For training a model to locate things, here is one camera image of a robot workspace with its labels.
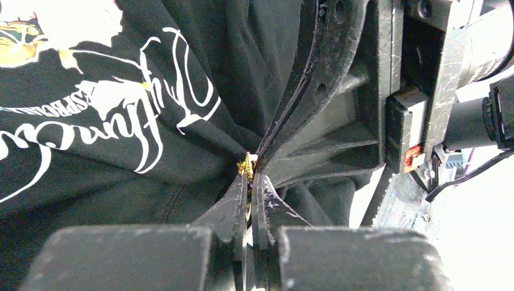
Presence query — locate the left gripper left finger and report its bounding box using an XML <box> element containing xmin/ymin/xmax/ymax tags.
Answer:
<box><xmin>192</xmin><ymin>174</ymin><xmax>248</xmax><ymax>261</ymax></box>

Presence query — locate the small gold brooch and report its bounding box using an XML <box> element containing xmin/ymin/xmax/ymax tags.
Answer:
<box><xmin>237</xmin><ymin>152</ymin><xmax>256</xmax><ymax>183</ymax></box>

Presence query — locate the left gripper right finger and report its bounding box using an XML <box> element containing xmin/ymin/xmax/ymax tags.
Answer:
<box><xmin>251</xmin><ymin>173</ymin><xmax>311</xmax><ymax>249</ymax></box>

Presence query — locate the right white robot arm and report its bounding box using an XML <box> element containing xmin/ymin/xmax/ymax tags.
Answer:
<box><xmin>256</xmin><ymin>1</ymin><xmax>513</xmax><ymax>187</ymax></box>

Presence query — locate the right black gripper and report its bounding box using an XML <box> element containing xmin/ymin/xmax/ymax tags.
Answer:
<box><xmin>259</xmin><ymin>1</ymin><xmax>482</xmax><ymax>187</ymax></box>

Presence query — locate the black floral t-shirt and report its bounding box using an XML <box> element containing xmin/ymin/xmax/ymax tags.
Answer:
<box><xmin>0</xmin><ymin>0</ymin><xmax>374</xmax><ymax>291</ymax></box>

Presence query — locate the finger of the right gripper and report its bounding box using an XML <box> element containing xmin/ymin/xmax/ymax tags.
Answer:
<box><xmin>256</xmin><ymin>1</ymin><xmax>321</xmax><ymax>169</ymax></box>

